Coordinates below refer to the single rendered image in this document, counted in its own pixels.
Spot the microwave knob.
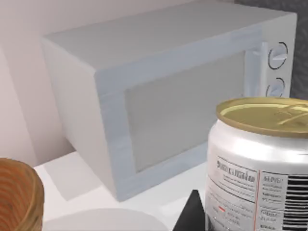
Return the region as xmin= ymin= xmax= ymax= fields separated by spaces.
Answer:
xmin=268 ymin=42 xmax=289 ymax=70
xmin=265 ymin=77 xmax=286 ymax=98

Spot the microwave door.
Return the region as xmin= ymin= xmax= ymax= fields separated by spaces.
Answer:
xmin=94 ymin=26 xmax=263 ymax=203

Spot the pale microwave oven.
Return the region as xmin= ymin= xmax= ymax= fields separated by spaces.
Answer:
xmin=41 ymin=2 xmax=298 ymax=203

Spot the silver can with gold lid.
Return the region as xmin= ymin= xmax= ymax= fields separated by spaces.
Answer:
xmin=204 ymin=97 xmax=308 ymax=231

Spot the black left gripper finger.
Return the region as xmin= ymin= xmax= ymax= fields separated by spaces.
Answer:
xmin=172 ymin=189 xmax=208 ymax=231

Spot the microwave door handle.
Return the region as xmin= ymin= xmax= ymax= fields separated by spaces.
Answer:
xmin=249 ymin=42 xmax=268 ymax=98

